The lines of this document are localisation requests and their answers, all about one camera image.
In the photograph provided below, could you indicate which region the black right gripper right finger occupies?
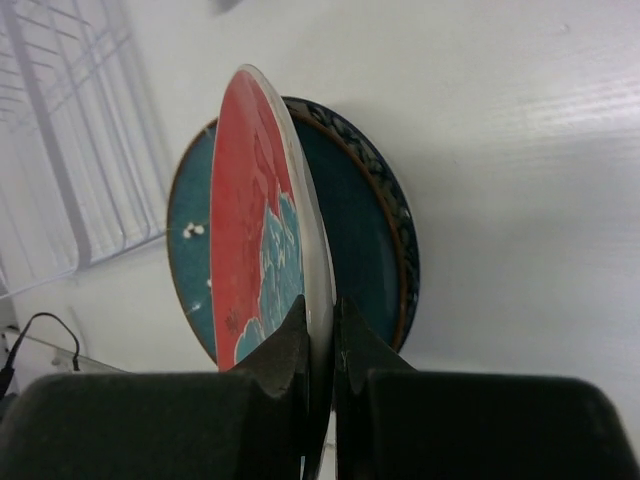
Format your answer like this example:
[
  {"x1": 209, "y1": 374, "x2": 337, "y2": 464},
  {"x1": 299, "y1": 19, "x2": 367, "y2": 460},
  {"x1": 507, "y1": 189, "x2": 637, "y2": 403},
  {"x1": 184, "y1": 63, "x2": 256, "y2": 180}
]
[{"x1": 334, "y1": 299, "x2": 639, "y2": 479}]

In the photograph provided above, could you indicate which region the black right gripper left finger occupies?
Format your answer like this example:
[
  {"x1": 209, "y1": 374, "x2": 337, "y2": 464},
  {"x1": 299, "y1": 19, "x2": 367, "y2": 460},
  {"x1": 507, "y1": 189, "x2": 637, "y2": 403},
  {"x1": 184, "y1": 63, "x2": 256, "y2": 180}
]
[{"x1": 1, "y1": 297, "x2": 326, "y2": 479}]

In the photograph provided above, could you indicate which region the teal blossom plate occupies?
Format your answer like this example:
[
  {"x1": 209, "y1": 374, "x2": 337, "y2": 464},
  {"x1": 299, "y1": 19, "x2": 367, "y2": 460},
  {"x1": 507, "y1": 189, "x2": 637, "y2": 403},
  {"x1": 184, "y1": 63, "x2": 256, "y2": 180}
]
[{"x1": 166, "y1": 113, "x2": 408, "y2": 358}]

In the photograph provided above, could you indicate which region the red teal floral plate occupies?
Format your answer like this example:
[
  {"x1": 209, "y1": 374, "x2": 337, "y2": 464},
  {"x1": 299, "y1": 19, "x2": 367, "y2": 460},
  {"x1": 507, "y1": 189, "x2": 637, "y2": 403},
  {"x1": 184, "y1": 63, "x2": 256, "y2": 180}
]
[{"x1": 210, "y1": 65, "x2": 335, "y2": 370}]

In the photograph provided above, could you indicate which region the blue white floral plate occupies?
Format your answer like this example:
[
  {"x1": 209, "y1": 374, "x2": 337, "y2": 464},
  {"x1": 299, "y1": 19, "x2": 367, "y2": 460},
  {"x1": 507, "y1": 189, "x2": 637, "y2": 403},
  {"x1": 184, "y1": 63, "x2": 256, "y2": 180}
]
[{"x1": 284, "y1": 96, "x2": 420, "y2": 351}]

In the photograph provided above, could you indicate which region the thin black cable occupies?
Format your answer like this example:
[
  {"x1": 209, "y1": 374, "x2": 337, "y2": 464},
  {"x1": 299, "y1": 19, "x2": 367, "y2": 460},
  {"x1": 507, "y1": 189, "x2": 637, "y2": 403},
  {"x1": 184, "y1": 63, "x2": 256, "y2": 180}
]
[{"x1": 0, "y1": 311, "x2": 82, "y2": 401}]

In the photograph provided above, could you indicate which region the clear wire dish rack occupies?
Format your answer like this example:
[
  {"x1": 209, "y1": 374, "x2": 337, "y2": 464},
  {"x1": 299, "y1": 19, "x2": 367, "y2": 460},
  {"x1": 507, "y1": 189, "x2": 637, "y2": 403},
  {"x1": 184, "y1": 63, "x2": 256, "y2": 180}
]
[{"x1": 1, "y1": 1, "x2": 170, "y2": 297}]

